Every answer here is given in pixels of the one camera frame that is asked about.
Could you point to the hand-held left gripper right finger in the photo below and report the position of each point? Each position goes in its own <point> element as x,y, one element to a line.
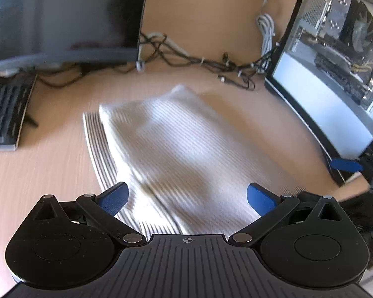
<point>261,197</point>

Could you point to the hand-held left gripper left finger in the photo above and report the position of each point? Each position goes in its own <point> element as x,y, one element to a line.
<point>114,197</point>

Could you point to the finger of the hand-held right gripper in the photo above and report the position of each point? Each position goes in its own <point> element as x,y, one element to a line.
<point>345,164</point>

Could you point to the striped beige garment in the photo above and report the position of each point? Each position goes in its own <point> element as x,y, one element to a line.
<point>186,158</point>

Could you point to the white glass-sided computer case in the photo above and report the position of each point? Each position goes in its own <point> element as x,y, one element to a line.
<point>332,68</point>

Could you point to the black computer keyboard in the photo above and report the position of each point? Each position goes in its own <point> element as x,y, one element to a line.
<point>6,111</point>

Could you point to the black curved computer monitor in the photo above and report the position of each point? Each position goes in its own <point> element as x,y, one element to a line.
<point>62,18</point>

